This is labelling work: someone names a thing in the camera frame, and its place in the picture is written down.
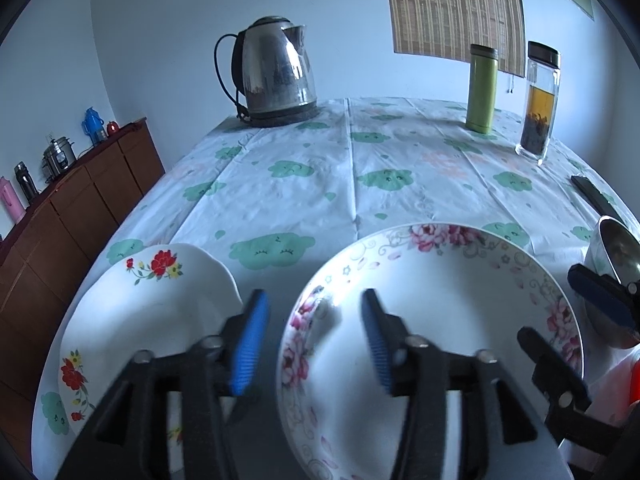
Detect steel cooking pot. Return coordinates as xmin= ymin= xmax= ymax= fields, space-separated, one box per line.
xmin=42 ymin=136 xmax=77 ymax=183

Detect bamboo window blind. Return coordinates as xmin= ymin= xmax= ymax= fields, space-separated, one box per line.
xmin=382 ymin=0 xmax=526 ymax=79

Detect white tablecloth green clouds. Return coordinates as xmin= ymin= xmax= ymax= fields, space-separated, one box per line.
xmin=31 ymin=97 xmax=640 ymax=480

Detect brown wooden cabinet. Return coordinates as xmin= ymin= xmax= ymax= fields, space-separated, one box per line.
xmin=0 ymin=117 xmax=166 ymax=461

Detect stainless steel bowl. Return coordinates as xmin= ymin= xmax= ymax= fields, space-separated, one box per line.
xmin=585 ymin=216 xmax=640 ymax=350

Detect black kettle base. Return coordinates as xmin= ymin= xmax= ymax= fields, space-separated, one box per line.
xmin=235 ymin=102 xmax=321 ymax=128

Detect white plate pink floral rim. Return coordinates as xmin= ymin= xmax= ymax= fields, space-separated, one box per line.
xmin=276 ymin=223 xmax=586 ymax=480

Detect green thermos bottle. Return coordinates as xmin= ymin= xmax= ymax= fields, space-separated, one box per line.
xmin=466 ymin=44 xmax=499 ymax=134

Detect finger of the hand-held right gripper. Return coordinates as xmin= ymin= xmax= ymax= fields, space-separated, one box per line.
xmin=566 ymin=263 xmax=640 ymax=347
xmin=517 ymin=326 xmax=593 ymax=417

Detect glass tea bottle black lid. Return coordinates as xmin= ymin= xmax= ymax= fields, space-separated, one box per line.
xmin=515 ymin=41 xmax=562 ymax=166

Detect pink bottle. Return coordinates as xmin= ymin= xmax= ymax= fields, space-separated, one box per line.
xmin=0 ymin=176 xmax=26 ymax=224

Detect blue thermos jug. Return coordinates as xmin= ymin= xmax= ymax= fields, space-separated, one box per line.
xmin=82 ymin=106 xmax=104 ymax=148

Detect white plate red flowers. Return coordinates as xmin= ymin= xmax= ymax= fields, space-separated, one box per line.
xmin=57 ymin=243 xmax=244 ymax=472

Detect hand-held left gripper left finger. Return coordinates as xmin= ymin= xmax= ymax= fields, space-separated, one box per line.
xmin=55 ymin=289 xmax=273 ymax=480

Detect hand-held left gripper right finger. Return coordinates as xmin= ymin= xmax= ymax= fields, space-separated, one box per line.
xmin=361 ymin=288 xmax=573 ymax=480

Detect stainless steel electric kettle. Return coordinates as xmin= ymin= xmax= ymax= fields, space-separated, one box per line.
xmin=214 ymin=16 xmax=319 ymax=121

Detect black smartphone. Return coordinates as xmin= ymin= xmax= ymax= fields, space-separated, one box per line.
xmin=571 ymin=175 xmax=628 ymax=226

